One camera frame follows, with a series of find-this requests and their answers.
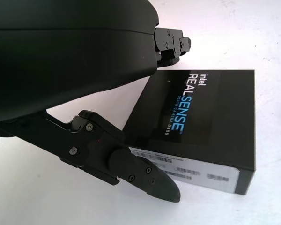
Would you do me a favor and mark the black RealSense box lid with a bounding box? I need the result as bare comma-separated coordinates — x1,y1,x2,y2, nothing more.
121,69,256,195

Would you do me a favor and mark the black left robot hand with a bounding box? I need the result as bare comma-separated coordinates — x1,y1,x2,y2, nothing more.
0,0,192,203

